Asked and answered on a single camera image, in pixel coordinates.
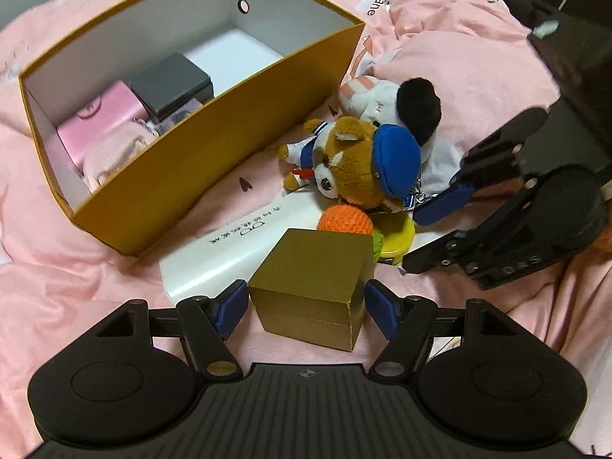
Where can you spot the dark photo card box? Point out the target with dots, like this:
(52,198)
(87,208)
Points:
(177,116)

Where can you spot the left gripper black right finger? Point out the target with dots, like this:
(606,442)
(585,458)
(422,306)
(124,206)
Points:
(391,312)

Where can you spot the white flat box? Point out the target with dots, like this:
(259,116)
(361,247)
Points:
(210,263)

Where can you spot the white plush with black ear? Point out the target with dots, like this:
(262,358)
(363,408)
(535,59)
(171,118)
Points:
(412,104)

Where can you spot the pink fabric pouch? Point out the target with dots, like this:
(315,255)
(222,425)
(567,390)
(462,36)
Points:
(115,149)

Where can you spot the brown plush with blue hat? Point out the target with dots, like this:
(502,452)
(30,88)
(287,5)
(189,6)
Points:
(373,167)

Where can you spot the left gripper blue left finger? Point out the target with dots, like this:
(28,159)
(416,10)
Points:
(216,316)

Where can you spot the orange cardboard storage box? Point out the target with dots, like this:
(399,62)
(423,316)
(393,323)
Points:
(271,62)

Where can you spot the gold square box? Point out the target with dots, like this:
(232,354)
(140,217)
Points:
(310,287)

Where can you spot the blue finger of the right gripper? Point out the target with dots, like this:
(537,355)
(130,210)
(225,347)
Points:
(436,209)
(453,248)

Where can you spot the orange crochet ball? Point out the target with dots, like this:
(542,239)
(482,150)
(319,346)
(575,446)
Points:
(345,218)

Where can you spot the dark grey box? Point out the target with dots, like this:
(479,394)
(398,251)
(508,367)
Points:
(169,84)

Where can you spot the pink wallet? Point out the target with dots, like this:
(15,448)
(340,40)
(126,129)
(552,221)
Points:
(103,113)

